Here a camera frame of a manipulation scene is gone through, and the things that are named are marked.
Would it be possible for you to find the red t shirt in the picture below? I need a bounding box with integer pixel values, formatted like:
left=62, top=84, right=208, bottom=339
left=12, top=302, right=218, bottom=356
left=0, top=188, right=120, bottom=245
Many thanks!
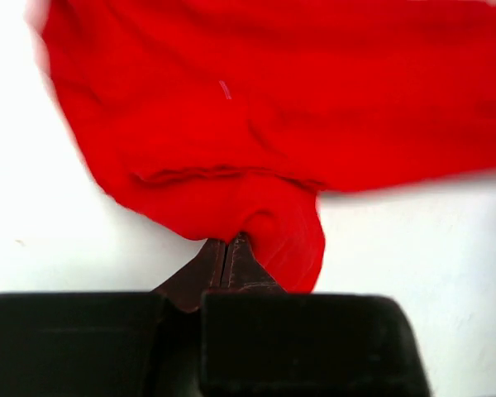
left=38, top=1, right=496, bottom=292

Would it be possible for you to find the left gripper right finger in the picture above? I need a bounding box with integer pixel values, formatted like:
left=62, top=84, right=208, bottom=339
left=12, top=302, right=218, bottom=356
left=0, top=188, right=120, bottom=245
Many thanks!
left=200, top=235, right=431, bottom=396

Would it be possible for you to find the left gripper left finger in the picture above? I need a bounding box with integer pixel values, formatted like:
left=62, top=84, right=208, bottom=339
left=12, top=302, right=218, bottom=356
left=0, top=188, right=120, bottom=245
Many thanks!
left=0, top=240, right=226, bottom=396

